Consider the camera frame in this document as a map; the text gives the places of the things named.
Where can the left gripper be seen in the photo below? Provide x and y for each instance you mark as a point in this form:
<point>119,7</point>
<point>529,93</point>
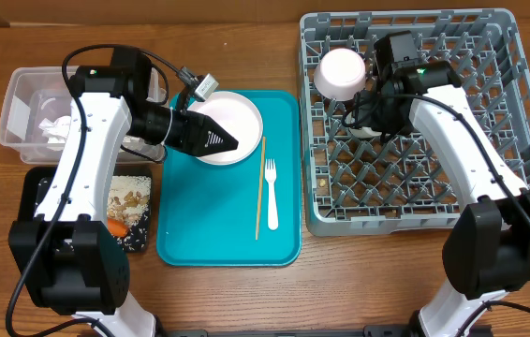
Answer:
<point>199,134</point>

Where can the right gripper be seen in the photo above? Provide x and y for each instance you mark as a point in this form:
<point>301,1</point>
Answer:
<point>368,114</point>

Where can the small white round cup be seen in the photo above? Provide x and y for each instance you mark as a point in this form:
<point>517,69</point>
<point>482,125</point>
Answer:
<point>363,132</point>

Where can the white bowl with food scraps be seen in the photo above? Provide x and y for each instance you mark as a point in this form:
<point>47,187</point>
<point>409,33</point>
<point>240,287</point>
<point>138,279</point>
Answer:
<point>340,74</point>

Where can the orange carrot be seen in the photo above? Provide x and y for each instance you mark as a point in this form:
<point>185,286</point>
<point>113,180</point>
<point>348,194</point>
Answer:
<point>117,228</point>

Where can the white napkin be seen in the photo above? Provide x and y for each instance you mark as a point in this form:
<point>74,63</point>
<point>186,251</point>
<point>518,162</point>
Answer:
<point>56,131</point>

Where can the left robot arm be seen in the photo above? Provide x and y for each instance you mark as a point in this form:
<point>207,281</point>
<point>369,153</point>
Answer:
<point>68,260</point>

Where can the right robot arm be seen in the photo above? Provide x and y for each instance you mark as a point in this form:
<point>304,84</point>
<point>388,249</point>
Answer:
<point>487,254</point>

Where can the large white plate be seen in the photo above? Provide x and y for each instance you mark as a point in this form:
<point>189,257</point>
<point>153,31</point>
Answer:
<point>239,117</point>

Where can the wooden chopstick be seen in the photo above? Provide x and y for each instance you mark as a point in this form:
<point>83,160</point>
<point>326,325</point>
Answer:
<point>260,185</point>

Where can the white plastic fork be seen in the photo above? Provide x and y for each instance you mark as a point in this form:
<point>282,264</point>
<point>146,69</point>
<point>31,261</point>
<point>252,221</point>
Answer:
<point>270,177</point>

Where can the grey dish rack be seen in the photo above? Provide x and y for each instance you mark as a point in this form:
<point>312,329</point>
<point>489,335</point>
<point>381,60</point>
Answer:
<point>365,187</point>

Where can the teal plastic tray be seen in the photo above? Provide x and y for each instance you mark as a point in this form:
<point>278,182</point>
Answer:
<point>207,214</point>

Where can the spilled rice and peanuts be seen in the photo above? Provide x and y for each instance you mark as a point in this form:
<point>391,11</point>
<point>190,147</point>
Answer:
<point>129,201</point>

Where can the clear plastic bin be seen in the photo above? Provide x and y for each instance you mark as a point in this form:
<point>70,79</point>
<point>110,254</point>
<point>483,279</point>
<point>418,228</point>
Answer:
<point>37,93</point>

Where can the black plastic tray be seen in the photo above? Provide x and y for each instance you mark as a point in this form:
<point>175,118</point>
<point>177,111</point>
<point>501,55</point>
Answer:
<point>38,181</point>

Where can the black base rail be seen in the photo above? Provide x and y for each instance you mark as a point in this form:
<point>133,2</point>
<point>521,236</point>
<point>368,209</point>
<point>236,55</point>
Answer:
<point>269,333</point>

